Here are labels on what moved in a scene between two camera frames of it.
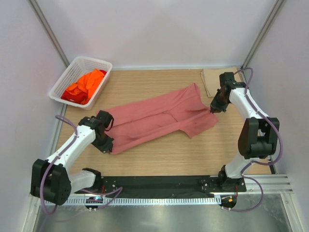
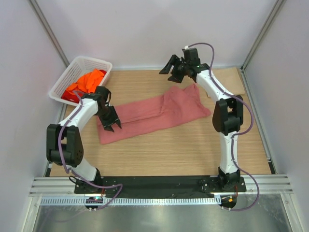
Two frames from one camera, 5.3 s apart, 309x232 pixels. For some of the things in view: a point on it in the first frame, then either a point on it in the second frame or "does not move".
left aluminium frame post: [40, 17] does not move
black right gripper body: [220, 104] to [180, 67]
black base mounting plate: [164, 186] does not move
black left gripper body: [103, 143] to [107, 116]
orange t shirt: [88, 82] does not move
